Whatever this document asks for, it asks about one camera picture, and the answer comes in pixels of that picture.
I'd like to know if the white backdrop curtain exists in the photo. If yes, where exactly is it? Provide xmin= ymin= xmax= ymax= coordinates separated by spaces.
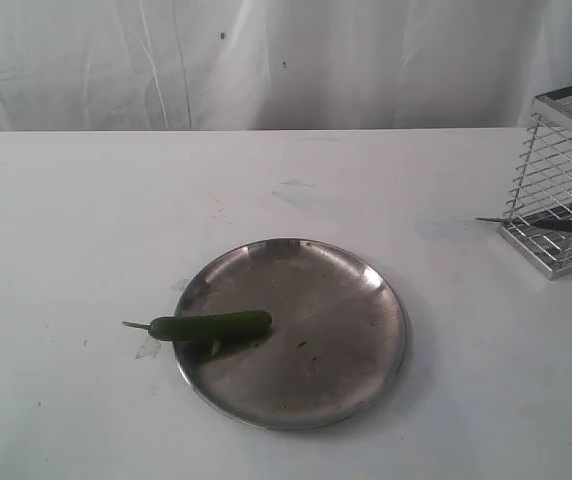
xmin=0 ymin=1 xmax=572 ymax=131

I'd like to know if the black knife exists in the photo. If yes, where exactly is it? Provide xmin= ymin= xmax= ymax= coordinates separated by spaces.
xmin=477 ymin=217 xmax=572 ymax=233

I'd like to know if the green cucumber with stem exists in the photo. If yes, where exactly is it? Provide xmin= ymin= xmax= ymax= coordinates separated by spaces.
xmin=122 ymin=310 xmax=272 ymax=343

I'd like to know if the round steel plate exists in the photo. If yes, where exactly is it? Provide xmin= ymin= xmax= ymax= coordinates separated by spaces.
xmin=174 ymin=238 xmax=408 ymax=430

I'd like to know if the dark green cucumber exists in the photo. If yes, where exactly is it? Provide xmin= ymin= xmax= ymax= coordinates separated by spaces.
xmin=210 ymin=340 xmax=222 ymax=358

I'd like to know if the chrome wire utensil holder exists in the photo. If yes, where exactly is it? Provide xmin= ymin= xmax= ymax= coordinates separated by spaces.
xmin=499 ymin=86 xmax=572 ymax=279

